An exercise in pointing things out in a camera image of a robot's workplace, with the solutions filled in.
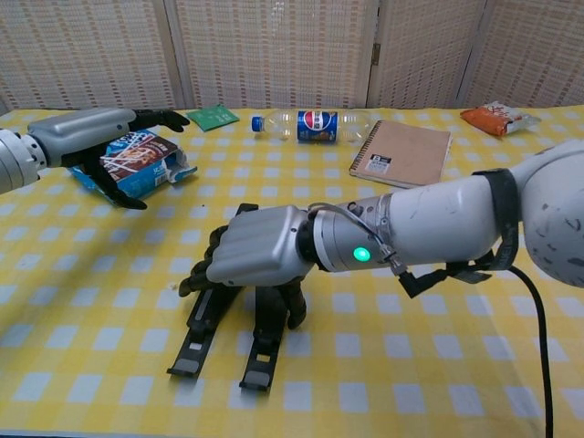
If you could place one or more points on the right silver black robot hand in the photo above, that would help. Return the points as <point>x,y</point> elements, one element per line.
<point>255,246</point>

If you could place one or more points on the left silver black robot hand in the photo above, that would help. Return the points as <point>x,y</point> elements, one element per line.
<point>77,132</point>

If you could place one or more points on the black folding laptop stand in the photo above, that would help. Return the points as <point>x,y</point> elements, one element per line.
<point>262,360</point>

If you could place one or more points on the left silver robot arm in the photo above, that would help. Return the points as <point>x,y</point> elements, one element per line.
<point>16,159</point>

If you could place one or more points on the blue cookie box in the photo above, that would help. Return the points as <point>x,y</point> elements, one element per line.
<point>150,159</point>

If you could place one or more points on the clear Pepsi plastic bottle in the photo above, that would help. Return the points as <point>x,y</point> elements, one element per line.
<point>317,126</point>

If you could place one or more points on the green sachet packet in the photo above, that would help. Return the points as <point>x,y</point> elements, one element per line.
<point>212,117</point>

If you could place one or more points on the brown spiral notebook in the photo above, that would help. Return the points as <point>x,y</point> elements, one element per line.
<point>401,153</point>

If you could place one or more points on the woven folding screen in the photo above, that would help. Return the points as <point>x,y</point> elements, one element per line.
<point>274,55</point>

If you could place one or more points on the yellow checkered tablecloth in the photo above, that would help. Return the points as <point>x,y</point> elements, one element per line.
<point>410,365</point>

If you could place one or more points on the orange snack bag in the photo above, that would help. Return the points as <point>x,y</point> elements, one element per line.
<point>490,118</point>

